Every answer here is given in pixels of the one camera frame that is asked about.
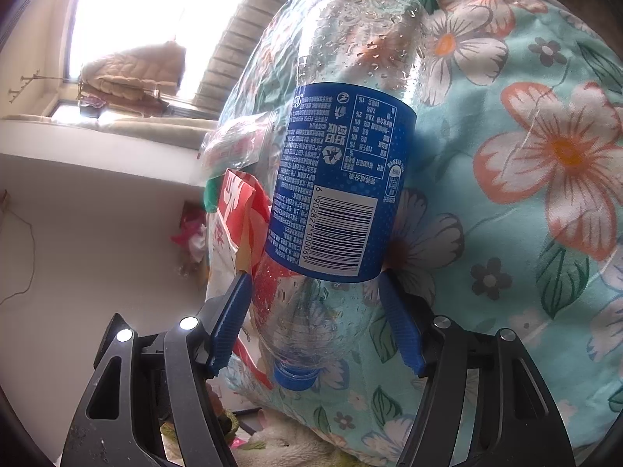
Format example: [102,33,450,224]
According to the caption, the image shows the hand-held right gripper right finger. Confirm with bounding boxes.
[378,271,576,467]

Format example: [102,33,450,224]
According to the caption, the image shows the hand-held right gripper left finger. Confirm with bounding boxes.
[61,272,254,467]

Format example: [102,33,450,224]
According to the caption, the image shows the clear bottle with blue label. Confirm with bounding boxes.
[255,0,429,392]

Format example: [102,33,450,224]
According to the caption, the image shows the pink bag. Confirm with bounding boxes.
[170,204,211,276]

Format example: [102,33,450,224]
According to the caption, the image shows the red and white snack packet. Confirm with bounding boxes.
[207,168,274,391]

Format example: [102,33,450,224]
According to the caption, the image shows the floral teal blanket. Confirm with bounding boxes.
[214,0,623,467]

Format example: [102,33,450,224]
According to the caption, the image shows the clear plastic bag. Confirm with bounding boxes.
[197,112,279,182]

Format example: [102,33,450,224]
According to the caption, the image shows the beige quilted jacket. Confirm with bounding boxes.
[78,41,188,108]

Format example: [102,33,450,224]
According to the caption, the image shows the grey corrugated roof panel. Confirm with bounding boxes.
[195,0,312,118]

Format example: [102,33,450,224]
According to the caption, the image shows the thin wall cable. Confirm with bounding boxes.
[0,202,39,305]

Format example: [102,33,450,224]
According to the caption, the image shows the metal wall hooks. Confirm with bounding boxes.
[7,75,40,104]

